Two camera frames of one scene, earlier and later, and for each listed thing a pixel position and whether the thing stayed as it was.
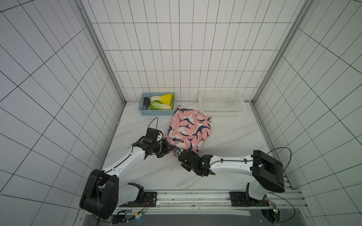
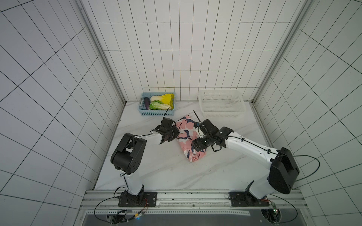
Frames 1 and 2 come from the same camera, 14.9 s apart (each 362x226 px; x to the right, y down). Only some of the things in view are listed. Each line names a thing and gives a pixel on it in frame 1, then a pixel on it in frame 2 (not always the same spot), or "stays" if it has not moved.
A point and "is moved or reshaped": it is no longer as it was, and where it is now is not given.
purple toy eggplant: (147, 102) stays
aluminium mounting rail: (210, 203) stays
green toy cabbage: (158, 105) stays
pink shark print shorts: (188, 130) is moved or reshaped
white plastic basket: (222, 103) stays
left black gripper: (166, 150) → (176, 132)
